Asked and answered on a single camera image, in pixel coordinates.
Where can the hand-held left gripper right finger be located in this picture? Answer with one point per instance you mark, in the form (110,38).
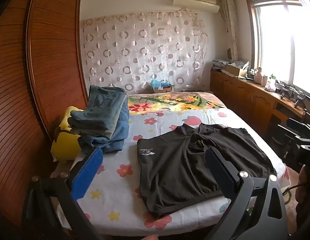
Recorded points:
(220,172)

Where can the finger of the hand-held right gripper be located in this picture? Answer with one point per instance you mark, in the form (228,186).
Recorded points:
(298,124)
(292,133)

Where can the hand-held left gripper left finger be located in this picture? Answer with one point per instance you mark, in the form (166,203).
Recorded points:
(88,173)

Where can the black pants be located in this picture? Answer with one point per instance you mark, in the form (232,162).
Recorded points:
(185,165)

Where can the person's right hand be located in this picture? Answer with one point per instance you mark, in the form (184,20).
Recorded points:
(307,182)

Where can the black tripod device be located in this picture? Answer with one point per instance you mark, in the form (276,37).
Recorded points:
(301,99)
(285,90)

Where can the white floral bed sheet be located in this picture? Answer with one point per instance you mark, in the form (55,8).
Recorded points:
(115,155)

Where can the yellow plush pillow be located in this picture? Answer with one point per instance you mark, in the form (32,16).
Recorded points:
(65,145)

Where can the folded blue denim jeans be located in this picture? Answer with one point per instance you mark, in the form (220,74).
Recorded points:
(117,137)

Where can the green-capped bottle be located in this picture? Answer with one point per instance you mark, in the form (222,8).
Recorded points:
(271,80)

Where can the white cup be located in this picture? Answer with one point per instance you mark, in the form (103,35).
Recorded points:
(264,80)

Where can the long wooden cabinet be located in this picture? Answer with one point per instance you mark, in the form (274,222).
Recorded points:
(245,95)

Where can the person's dark clothing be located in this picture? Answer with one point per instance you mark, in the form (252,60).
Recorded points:
(304,217)

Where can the pink jar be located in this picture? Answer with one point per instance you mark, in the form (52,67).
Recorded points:
(257,76)

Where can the folded grey-blue jeans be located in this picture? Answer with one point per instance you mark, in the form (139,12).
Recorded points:
(100,110)

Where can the blue-white patterned cloth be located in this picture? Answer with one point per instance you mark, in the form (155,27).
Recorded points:
(242,65)

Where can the brown cardboard box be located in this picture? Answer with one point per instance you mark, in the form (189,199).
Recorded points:
(233,70)

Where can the pink floral blanket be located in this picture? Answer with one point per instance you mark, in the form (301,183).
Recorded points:
(170,102)

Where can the wood-framed window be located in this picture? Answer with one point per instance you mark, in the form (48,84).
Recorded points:
(282,37)

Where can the stack of patterned papers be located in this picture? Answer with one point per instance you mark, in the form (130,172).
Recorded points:
(220,64)

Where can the wooden slatted wardrobe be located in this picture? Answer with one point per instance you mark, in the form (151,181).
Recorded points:
(32,80)

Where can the beige window curtain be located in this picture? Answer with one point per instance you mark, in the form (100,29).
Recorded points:
(230,25)

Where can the circle-print sheer curtain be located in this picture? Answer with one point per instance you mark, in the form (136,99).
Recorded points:
(145,50)

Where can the oval wall ornament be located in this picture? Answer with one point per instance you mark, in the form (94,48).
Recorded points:
(229,53)

